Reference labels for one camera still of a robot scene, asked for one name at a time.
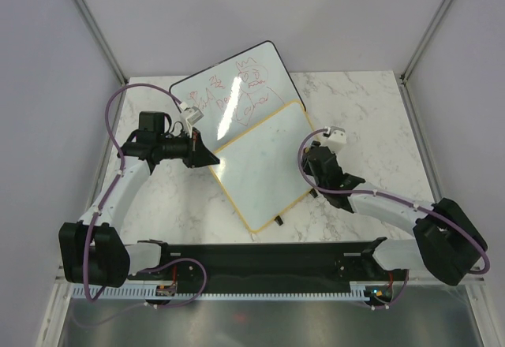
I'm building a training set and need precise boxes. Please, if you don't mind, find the yellow framed whiteboard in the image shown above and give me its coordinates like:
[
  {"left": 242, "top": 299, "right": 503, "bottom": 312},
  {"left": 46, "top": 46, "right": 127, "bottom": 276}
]
[{"left": 211, "top": 101, "right": 313, "bottom": 233}]

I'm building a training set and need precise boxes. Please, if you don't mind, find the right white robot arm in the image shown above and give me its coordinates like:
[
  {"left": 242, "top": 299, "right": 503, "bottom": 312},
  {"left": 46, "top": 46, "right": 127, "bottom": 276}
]
[{"left": 298, "top": 142, "right": 490, "bottom": 285}]

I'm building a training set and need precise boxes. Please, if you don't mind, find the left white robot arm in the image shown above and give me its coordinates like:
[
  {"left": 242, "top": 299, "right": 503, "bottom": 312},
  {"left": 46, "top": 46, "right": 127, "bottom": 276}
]
[{"left": 58, "top": 106, "right": 219, "bottom": 287}]

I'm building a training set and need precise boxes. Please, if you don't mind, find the black framed whiteboard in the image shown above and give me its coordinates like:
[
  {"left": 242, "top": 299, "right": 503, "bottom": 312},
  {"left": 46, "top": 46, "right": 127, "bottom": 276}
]
[{"left": 170, "top": 40, "right": 303, "bottom": 151}]

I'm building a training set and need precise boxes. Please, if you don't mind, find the black board clip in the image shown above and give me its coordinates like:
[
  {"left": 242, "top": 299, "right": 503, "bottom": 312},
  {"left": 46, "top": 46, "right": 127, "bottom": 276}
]
[
  {"left": 275, "top": 216, "right": 284, "bottom": 226},
  {"left": 309, "top": 189, "right": 319, "bottom": 198}
]

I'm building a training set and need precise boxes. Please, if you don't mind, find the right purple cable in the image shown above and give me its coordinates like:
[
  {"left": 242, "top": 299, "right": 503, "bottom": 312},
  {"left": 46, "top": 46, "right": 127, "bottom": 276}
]
[{"left": 297, "top": 127, "right": 492, "bottom": 275}]

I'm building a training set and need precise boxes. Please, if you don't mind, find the purple cable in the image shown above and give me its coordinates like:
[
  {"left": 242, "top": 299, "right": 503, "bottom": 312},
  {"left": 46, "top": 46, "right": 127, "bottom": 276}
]
[
  {"left": 73, "top": 83, "right": 208, "bottom": 328},
  {"left": 297, "top": 127, "right": 492, "bottom": 275}
]

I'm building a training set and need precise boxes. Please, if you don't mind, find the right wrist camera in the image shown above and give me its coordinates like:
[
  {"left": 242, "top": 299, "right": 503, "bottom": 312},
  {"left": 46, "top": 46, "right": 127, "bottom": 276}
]
[{"left": 321, "top": 126, "right": 347, "bottom": 154}]

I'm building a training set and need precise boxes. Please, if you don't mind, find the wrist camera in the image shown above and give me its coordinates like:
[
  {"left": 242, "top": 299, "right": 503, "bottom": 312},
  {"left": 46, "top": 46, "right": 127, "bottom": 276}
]
[
  {"left": 181, "top": 106, "right": 204, "bottom": 126},
  {"left": 321, "top": 126, "right": 347, "bottom": 154}
]

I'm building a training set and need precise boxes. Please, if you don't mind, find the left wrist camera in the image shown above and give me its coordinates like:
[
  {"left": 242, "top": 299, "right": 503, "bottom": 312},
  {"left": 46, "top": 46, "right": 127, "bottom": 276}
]
[{"left": 181, "top": 106, "right": 204, "bottom": 126}]

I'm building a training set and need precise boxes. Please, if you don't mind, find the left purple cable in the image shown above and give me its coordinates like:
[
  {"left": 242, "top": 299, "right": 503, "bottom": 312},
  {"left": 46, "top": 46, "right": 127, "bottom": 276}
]
[{"left": 73, "top": 83, "right": 208, "bottom": 328}]

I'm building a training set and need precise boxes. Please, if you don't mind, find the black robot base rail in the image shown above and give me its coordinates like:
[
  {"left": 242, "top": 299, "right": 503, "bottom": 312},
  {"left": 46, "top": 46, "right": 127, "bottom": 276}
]
[{"left": 141, "top": 240, "right": 409, "bottom": 295}]

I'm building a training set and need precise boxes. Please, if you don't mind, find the left aluminium frame post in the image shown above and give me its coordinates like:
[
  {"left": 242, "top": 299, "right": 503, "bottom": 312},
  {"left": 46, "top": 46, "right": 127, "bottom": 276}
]
[{"left": 72, "top": 0, "right": 128, "bottom": 84}]

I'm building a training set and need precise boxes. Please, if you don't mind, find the aluminium frame post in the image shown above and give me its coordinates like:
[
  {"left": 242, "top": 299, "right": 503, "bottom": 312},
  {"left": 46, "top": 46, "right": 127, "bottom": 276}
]
[
  {"left": 398, "top": 0, "right": 456, "bottom": 86},
  {"left": 72, "top": 0, "right": 128, "bottom": 84}
]

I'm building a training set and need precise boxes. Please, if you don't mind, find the white slotted cable duct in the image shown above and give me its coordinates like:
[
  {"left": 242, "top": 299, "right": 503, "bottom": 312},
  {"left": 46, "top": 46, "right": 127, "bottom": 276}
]
[{"left": 70, "top": 280, "right": 376, "bottom": 301}]

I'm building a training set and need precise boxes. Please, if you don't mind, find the aluminium front rail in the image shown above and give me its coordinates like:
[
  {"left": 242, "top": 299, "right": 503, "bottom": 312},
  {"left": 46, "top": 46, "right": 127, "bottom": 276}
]
[{"left": 409, "top": 271, "right": 484, "bottom": 286}]

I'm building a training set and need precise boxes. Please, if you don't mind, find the right aluminium frame post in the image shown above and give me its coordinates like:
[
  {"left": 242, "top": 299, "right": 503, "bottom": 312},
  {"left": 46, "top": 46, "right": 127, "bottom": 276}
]
[{"left": 398, "top": 0, "right": 456, "bottom": 86}]

